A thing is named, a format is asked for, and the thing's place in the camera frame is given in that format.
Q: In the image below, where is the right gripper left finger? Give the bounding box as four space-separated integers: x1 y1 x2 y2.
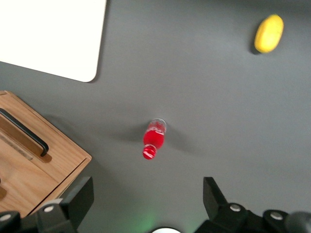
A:
35 176 95 233

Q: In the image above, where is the red drink bottle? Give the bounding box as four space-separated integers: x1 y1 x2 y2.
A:
141 117 168 161

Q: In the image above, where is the yellow lemon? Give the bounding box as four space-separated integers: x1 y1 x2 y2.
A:
254 14 285 54

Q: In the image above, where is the wooden drawer cabinet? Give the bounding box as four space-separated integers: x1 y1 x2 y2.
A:
0 90 92 218

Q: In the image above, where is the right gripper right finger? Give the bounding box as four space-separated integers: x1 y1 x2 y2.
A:
196 176 251 233

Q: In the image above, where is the beige rounded tray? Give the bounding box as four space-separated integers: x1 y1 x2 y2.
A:
0 0 108 83

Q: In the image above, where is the wooden drawer with black handle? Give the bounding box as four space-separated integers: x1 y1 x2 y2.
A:
0 97 88 175
0 108 73 183

